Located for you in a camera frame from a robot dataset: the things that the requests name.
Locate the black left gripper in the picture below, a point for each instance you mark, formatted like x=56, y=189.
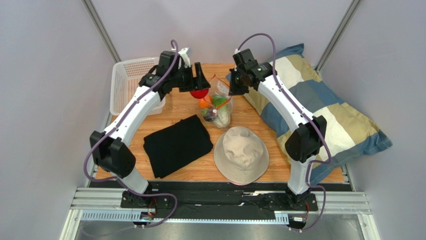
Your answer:
x=198, y=82

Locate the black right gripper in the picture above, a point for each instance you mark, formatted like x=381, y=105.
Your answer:
x=235, y=81

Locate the fake red apple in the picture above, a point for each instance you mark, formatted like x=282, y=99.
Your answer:
x=199, y=94

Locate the clear orange zip top bag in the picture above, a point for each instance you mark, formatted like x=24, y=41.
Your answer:
x=219, y=86

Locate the fake dark purple eggplant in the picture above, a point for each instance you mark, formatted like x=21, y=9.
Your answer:
x=209, y=114

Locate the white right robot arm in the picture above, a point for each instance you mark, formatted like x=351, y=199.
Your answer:
x=307, y=131

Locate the fake green lettuce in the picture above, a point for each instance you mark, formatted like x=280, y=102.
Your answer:
x=219, y=100

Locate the fake orange fruit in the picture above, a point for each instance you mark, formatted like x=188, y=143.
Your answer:
x=204, y=104

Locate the fake pale cabbage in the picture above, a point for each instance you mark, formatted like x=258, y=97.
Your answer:
x=222, y=119

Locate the beige bucket hat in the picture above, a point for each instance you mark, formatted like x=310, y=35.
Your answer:
x=241, y=156

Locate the black folded cloth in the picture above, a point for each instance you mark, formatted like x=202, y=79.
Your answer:
x=176, y=146

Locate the white plastic basket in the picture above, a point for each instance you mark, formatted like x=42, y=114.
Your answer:
x=125, y=79

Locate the blue beige checked pillow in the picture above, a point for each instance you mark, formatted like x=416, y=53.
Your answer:
x=349, y=133

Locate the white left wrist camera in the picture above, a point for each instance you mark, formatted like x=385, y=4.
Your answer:
x=185, y=54

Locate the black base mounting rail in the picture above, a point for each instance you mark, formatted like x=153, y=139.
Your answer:
x=214, y=202

